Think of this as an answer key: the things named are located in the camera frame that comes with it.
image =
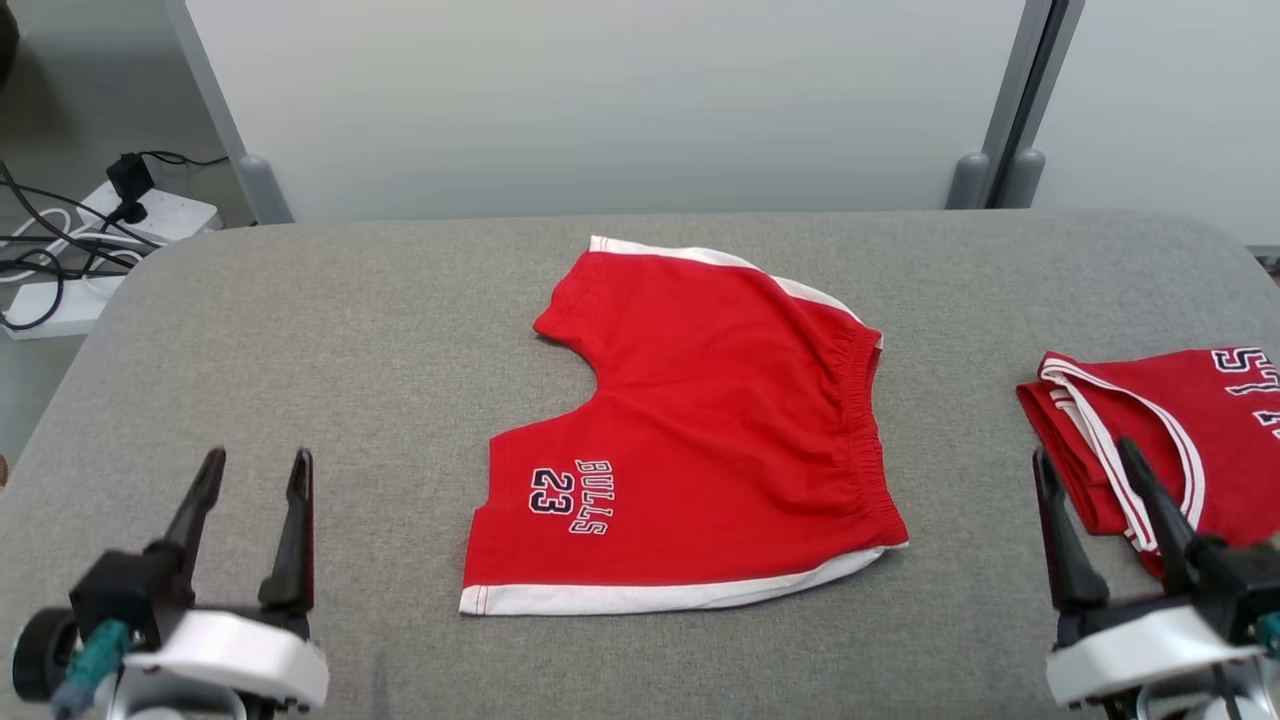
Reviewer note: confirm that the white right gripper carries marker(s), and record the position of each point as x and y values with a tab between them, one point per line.
1140	650

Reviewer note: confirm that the red basketball jersey white sleeves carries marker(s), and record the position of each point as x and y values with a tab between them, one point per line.
1220	450

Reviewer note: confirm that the white power strip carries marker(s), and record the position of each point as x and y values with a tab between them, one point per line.
180	215
70	305

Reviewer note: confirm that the black power adapter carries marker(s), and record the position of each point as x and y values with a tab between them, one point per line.
130	180

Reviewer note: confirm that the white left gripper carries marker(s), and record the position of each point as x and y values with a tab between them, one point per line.
250	650

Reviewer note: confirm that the red basketball shorts white trim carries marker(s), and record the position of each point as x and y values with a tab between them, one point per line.
720	420

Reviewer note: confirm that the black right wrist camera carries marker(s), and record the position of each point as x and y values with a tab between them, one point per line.
1235	585

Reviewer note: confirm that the grey partition post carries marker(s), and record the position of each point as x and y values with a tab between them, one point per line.
1025	170
255	185
970	175

